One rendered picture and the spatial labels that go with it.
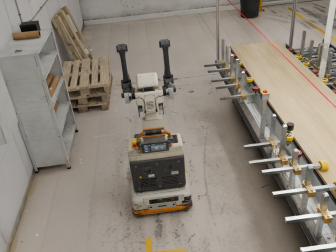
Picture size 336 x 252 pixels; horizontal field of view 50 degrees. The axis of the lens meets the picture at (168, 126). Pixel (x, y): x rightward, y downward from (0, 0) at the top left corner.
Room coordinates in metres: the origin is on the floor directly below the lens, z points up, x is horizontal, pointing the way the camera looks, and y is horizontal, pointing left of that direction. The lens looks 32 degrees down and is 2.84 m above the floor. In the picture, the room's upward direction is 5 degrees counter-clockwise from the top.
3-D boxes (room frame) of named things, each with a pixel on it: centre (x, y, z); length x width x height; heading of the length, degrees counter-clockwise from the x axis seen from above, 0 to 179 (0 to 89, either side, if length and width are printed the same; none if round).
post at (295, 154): (2.22, -0.97, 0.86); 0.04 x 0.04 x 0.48; 3
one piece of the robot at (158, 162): (2.96, 0.15, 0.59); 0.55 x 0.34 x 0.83; 93
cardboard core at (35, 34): (4.23, 1.54, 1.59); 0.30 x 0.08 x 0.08; 93
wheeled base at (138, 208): (3.05, 0.15, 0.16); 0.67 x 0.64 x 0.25; 3
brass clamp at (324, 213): (1.70, -0.99, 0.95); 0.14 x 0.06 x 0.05; 3
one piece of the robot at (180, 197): (2.72, 0.11, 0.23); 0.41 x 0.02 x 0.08; 93
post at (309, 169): (1.97, -0.98, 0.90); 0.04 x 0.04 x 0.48; 3
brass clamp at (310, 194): (1.95, -0.98, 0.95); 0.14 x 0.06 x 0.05; 3
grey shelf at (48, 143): (4.12, 1.53, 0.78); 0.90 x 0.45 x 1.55; 3
